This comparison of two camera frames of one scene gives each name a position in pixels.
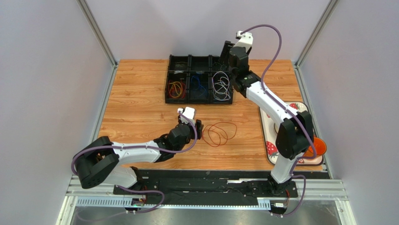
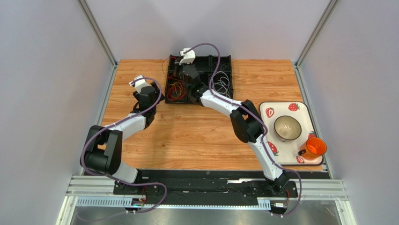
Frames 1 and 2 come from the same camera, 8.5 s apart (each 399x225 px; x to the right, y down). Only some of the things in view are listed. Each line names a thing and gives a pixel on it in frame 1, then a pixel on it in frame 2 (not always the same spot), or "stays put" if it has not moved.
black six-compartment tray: (198, 79) stays put
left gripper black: (200, 126) to (157, 92)
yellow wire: (176, 89) stays put
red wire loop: (217, 134) to (173, 93)
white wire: (220, 86) stays put
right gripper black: (226, 50) to (182, 69)
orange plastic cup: (320, 146) stays put
